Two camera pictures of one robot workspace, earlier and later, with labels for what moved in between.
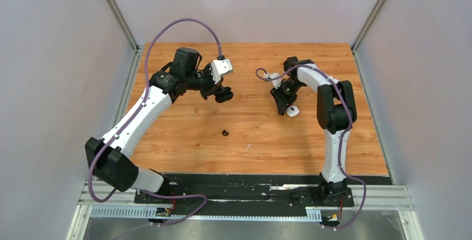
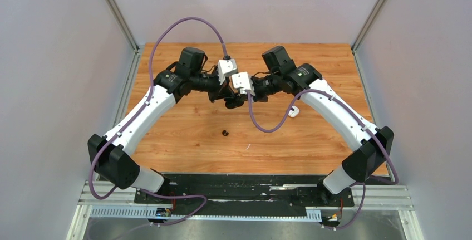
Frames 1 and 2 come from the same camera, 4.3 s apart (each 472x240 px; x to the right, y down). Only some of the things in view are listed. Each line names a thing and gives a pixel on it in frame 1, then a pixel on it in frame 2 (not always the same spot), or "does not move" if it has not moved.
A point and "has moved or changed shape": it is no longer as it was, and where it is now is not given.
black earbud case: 225,95 has moved or changed shape
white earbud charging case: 293,111 does not move
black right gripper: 283,102 -> 257,97
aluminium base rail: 101,200 does not move
